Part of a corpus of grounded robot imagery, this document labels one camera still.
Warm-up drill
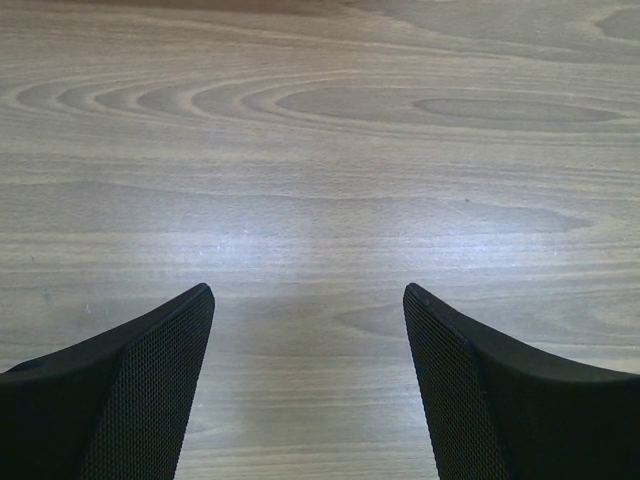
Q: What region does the red plastic bin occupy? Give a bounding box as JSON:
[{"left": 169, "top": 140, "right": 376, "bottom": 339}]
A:
[{"left": 1, "top": 0, "right": 358, "bottom": 16}]

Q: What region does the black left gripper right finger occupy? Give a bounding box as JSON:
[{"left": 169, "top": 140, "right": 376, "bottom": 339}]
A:
[{"left": 403, "top": 283, "right": 639, "bottom": 479}]

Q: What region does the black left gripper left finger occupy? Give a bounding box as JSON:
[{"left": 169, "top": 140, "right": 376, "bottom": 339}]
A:
[{"left": 1, "top": 283, "right": 215, "bottom": 479}]

